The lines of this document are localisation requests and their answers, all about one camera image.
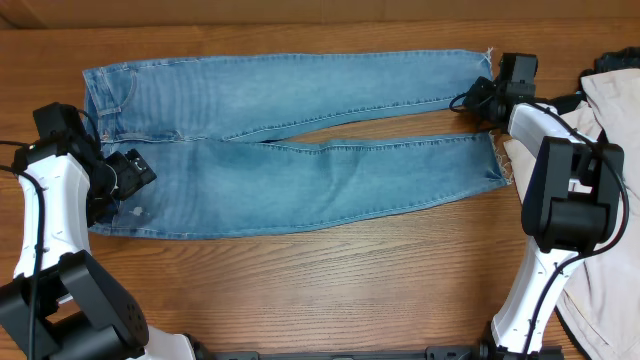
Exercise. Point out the black garment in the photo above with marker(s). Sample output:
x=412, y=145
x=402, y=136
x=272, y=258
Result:
x=610, y=61

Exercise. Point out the light blue denim jeans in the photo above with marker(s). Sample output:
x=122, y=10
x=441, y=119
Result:
x=222, y=136

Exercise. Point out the pale pink garment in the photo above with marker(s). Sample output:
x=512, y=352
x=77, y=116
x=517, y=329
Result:
x=599, y=304

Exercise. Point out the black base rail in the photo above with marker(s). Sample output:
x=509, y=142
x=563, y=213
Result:
x=345, y=355

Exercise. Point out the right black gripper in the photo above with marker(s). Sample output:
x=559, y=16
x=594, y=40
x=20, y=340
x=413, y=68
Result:
x=477, y=90

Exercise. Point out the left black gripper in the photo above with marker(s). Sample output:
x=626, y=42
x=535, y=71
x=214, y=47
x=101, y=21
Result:
x=133, y=174

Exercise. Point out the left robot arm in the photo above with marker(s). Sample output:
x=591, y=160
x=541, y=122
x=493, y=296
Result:
x=61, y=303

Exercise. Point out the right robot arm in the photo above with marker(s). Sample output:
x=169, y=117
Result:
x=576, y=205

